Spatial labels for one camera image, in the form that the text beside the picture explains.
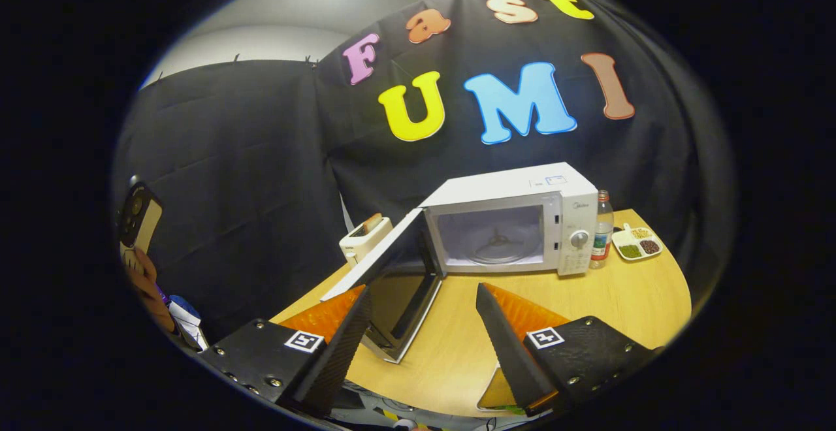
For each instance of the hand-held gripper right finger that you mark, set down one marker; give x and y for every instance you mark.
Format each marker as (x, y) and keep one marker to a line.
(513, 352)

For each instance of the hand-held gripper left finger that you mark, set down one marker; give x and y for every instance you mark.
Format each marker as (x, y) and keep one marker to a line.
(336, 359)

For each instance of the white microwave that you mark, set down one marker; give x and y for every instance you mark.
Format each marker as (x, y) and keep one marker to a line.
(509, 186)

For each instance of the white toaster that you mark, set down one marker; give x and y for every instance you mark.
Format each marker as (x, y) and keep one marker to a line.
(359, 245)

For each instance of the toast slice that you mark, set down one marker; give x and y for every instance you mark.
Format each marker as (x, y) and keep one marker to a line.
(372, 223)

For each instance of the clear plastic bottle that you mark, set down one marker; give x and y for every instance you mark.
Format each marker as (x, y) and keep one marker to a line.
(601, 235)

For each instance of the blue and white object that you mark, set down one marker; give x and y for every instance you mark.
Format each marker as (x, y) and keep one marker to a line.
(186, 320)

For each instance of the white divided bean dish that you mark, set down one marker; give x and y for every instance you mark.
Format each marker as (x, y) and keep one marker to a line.
(637, 245)

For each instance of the smartphone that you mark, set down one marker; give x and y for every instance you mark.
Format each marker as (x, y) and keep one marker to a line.
(140, 222)

